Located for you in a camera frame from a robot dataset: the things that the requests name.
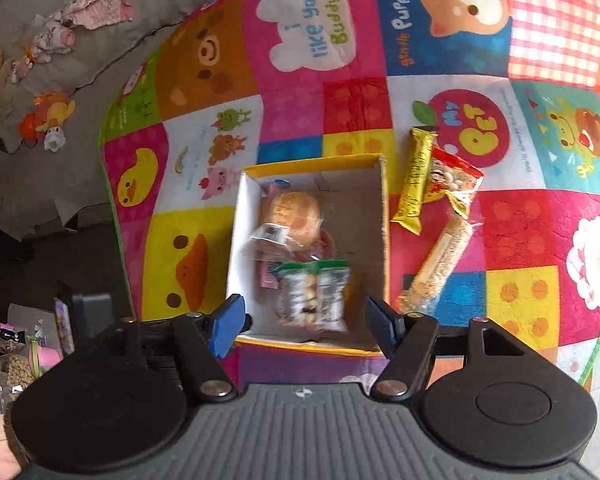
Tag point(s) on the clear sesame bar packet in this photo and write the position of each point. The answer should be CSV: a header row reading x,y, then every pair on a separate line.
x,y
440,265

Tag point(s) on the small cake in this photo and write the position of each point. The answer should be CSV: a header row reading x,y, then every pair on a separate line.
x,y
260,251

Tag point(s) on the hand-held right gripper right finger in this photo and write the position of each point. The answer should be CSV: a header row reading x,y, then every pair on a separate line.
x,y
382,325

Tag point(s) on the yellow snack bar packet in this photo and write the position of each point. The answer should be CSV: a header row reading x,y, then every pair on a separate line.
x,y
415,185

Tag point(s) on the pink cup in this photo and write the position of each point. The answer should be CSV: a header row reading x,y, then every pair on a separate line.
x,y
45,360

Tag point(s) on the green white cracker packet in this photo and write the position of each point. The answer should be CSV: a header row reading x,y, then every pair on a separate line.
x,y
310,295

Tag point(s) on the pale folded baby cloth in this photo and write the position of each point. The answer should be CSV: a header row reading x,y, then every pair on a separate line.
x,y
5,70

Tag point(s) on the colourful cartoon play mat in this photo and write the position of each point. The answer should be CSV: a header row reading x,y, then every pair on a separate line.
x,y
520,240

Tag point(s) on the glass jar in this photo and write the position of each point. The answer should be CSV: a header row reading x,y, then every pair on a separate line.
x,y
10,380

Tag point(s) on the yellow cardboard box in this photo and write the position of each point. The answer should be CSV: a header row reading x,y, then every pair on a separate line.
x,y
365,220

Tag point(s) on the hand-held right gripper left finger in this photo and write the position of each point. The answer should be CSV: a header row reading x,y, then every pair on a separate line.
x,y
226,327

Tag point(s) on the orange plush toy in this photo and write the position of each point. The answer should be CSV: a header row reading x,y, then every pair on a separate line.
x,y
47,120

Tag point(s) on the red yellow peanut packet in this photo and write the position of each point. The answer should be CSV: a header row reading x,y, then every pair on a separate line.
x,y
452,180

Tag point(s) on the grey sofa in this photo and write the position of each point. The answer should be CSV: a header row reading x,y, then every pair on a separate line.
x,y
100,65

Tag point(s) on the small floral baby garment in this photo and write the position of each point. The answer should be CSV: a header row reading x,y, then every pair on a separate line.
x,y
52,40

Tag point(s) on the purple white packet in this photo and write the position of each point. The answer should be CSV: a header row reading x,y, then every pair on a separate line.
x,y
64,325

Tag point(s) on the round bread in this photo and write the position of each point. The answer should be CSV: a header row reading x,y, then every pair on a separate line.
x,y
295,212

